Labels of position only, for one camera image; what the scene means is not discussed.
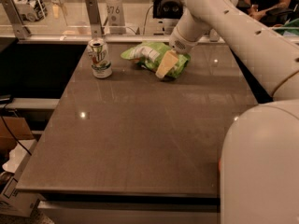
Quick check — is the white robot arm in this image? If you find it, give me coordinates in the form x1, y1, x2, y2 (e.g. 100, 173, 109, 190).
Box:
169, 0, 299, 224

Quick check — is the white cardboard box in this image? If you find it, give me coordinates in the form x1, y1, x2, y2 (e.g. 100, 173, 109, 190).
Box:
0, 139, 38, 217

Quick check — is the person in background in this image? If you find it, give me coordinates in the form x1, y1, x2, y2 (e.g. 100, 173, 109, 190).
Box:
237, 0, 299, 26

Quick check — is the metal rail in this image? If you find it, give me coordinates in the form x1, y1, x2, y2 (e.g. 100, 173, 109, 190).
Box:
17, 35, 225, 45

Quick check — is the middle metal bracket post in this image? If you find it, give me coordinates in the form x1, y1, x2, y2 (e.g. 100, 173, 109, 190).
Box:
85, 0, 103, 38

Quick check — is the black cable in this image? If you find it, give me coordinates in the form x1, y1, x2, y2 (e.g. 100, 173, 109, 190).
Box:
0, 105, 33, 157

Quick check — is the numbered white post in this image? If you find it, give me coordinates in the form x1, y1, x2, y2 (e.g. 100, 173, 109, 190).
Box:
106, 0, 126, 35

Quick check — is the black camera device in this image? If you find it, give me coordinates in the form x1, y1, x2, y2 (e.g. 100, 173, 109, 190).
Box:
153, 0, 183, 19

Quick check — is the metal bracket post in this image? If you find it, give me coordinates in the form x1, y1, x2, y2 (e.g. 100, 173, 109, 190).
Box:
85, 0, 103, 38
0, 0, 31, 40

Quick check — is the white green soda can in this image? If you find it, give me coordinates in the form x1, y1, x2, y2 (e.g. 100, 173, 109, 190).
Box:
87, 38, 112, 78

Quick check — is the brown cardboard box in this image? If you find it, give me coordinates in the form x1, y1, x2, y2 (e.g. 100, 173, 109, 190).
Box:
0, 117, 34, 154

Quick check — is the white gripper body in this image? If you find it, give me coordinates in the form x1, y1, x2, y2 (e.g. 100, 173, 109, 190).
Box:
169, 27, 198, 54

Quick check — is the green rice chip bag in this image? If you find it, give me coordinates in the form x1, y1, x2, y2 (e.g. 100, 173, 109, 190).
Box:
121, 42, 191, 78

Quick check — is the left metal bracket post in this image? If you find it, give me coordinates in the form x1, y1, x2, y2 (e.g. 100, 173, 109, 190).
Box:
0, 0, 31, 40

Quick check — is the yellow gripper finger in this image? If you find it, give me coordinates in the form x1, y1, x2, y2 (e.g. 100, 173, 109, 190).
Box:
155, 50, 178, 78

